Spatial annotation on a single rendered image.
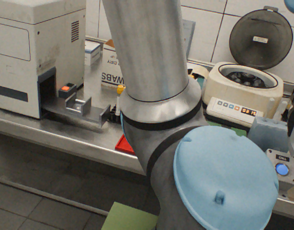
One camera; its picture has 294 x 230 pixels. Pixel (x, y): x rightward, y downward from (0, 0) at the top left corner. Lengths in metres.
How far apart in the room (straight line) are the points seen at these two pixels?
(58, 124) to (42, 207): 1.01
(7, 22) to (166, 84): 0.50
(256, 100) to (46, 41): 0.62
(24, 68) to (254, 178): 0.61
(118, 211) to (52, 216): 1.20
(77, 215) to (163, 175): 1.38
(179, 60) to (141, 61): 0.05
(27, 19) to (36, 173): 0.98
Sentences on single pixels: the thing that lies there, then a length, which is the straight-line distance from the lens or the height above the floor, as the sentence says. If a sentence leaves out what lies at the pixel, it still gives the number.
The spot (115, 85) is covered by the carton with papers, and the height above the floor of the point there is 0.89.
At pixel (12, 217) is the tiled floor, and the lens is 1.75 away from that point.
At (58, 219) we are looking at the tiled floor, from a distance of 1.70.
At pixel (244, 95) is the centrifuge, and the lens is 0.93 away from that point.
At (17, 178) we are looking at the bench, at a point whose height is 0.27.
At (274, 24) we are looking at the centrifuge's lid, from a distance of 1.19.
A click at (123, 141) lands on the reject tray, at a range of 0.74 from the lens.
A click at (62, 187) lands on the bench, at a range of 1.48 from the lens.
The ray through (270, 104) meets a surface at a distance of 0.77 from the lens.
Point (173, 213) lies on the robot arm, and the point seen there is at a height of 1.07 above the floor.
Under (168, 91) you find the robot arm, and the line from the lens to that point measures 0.35.
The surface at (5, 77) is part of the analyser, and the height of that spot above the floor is 0.98.
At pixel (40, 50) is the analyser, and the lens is 0.75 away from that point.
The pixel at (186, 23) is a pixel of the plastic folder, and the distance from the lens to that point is 1.23.
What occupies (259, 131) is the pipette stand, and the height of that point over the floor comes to 0.95.
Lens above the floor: 1.31
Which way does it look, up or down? 30 degrees down
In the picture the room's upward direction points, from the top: 10 degrees clockwise
